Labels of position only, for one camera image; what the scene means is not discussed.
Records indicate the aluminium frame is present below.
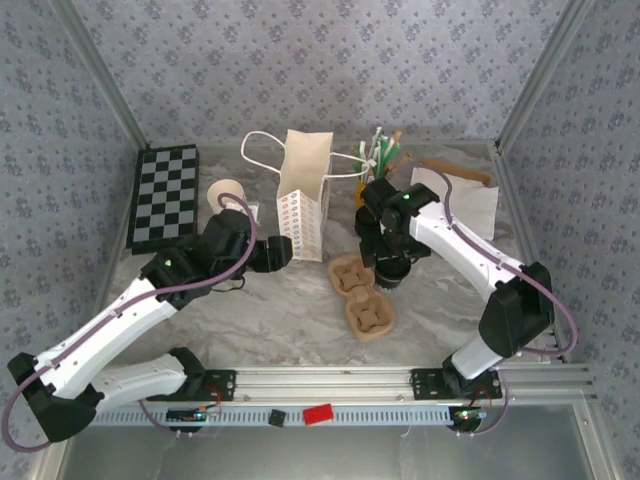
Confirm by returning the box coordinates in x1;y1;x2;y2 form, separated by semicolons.
29;0;619;480

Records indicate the red plastic block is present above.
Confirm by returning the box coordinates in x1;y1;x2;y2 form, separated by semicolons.
302;401;336;427

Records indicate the grey slotted cable duct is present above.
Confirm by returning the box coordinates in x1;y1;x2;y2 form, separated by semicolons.
92;403;482;427

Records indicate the white printed paper bag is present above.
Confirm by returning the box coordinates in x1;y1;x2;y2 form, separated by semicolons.
240;128;371;264

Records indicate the thin black cable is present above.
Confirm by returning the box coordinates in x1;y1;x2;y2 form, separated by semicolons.
213;274;247;295

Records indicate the grey metal panel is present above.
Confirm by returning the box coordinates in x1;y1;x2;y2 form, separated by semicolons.
49;424;601;480

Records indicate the black grey chessboard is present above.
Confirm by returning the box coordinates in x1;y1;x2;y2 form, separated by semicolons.
124;144;201;257

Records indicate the small circuit board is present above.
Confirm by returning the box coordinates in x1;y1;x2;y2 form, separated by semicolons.
452;407;487;426
166;405;222;425

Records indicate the green white wrapped straw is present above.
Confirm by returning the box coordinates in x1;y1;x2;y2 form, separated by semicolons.
380;138;404;177
372;126;389;166
353;141;372;175

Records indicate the brown pulp cup carrier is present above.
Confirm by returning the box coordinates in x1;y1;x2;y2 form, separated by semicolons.
327;252;397;344

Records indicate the white paper napkin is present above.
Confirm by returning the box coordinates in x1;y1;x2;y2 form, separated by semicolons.
410;167;501;239

